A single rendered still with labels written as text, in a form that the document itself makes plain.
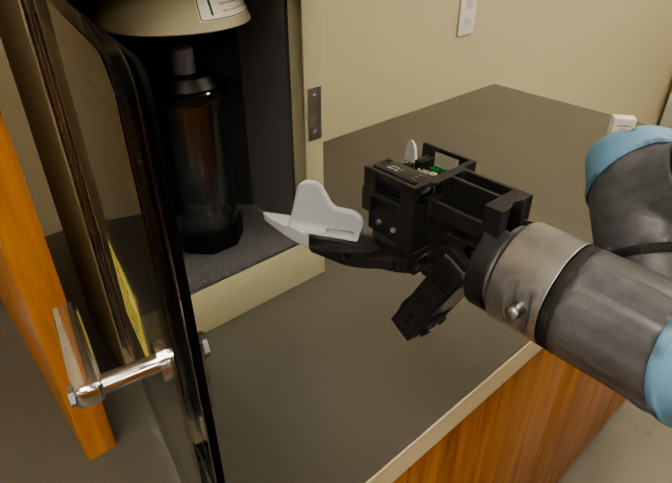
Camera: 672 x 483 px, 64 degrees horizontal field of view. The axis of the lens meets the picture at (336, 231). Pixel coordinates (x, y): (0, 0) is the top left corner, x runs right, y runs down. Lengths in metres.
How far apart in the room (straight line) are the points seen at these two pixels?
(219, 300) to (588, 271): 0.50
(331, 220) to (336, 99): 0.92
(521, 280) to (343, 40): 1.02
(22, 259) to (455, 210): 0.34
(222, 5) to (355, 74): 0.76
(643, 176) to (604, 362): 0.17
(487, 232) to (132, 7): 0.43
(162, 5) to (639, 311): 0.50
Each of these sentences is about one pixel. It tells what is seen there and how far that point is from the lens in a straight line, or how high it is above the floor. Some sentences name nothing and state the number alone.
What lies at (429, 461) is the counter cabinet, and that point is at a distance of 0.79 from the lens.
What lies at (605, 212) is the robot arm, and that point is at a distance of 0.47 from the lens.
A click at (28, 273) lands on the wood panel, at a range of 0.50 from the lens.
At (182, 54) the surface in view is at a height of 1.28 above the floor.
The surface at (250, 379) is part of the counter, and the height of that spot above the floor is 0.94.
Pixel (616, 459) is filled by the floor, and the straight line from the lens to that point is 1.94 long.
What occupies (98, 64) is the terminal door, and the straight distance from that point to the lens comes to 0.24.
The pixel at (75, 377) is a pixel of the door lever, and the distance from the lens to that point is 0.35.
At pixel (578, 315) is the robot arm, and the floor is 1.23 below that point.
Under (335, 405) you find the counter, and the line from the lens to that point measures 0.65.
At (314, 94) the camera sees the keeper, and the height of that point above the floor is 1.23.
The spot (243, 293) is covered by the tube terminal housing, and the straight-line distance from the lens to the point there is 0.75.
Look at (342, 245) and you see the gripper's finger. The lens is 0.43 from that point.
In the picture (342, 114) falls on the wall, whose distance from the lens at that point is 1.36.
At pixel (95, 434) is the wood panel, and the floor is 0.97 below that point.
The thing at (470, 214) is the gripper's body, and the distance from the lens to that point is 0.40.
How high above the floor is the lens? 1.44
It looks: 32 degrees down
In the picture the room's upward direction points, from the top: straight up
